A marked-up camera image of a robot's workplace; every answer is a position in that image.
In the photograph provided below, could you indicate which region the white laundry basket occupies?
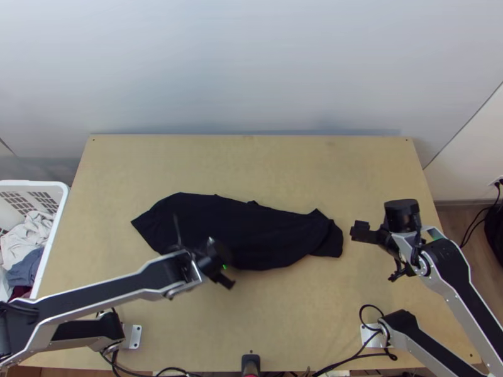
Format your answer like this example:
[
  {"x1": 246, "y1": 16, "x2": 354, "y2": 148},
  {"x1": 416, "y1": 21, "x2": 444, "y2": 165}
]
[{"x1": 0, "y1": 180, "x2": 71, "y2": 300}]

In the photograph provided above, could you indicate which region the dark t-shirt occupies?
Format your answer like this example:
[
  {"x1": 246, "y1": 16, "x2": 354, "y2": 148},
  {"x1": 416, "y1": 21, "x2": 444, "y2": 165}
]
[{"x1": 130, "y1": 192, "x2": 345, "y2": 273}]

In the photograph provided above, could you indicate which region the heap of clothes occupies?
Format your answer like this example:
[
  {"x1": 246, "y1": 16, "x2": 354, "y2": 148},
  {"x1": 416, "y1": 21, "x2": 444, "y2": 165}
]
[{"x1": 0, "y1": 210, "x2": 54, "y2": 303}]

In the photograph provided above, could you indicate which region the black cable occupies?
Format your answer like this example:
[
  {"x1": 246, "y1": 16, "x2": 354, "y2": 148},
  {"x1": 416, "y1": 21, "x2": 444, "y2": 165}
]
[
  {"x1": 359, "y1": 304, "x2": 389, "y2": 336},
  {"x1": 100, "y1": 348, "x2": 189, "y2": 377},
  {"x1": 312, "y1": 345, "x2": 399, "y2": 374},
  {"x1": 458, "y1": 192, "x2": 503, "y2": 252}
]

